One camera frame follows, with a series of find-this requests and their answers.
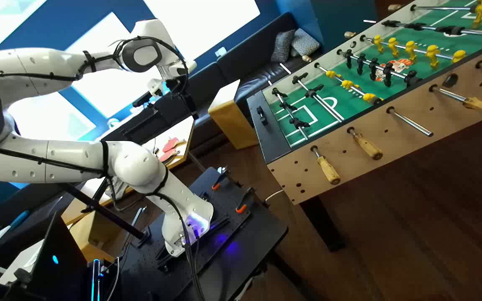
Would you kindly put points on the grey sofa cushion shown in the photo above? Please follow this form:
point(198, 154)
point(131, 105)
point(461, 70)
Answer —
point(282, 45)
point(305, 41)

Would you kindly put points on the white desk with red items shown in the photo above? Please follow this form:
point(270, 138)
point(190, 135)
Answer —
point(171, 145)

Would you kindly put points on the wooden foosball table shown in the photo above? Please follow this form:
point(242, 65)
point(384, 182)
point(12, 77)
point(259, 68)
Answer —
point(419, 160)

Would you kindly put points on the black perforated robot stand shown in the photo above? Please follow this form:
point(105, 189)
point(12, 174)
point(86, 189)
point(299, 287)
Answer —
point(242, 244)

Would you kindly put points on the yellow foosball player figure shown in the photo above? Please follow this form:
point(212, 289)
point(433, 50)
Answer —
point(347, 83)
point(459, 55)
point(392, 45)
point(433, 55)
point(411, 50)
point(369, 97)
point(330, 73)
point(379, 43)

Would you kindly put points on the black score counter beads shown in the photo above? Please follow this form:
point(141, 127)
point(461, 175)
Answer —
point(262, 115)

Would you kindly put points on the tan cardboard box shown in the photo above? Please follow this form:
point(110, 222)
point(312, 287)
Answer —
point(93, 235)

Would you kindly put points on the dark sofa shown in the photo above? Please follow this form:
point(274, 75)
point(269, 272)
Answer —
point(235, 60)

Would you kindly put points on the black metal stand bar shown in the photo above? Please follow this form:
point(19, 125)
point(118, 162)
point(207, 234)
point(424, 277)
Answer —
point(108, 214)

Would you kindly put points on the black foosball player figure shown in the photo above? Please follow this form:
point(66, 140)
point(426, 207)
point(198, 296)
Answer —
point(387, 73)
point(315, 88)
point(411, 77)
point(374, 67)
point(300, 77)
point(361, 63)
point(349, 57)
point(277, 92)
point(299, 120)
point(285, 103)

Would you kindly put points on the wooden box white top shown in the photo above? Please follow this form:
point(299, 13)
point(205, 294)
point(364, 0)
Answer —
point(235, 122)

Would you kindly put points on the dark laptop screen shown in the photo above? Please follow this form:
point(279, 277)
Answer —
point(58, 261)

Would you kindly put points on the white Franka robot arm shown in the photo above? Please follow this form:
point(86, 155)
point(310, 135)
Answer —
point(46, 152)

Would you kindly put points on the black clamp orange tip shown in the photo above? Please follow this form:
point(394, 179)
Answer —
point(217, 184)
point(242, 207)

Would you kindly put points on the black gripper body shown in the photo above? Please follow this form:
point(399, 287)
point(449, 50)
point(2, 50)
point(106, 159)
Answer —
point(173, 100)

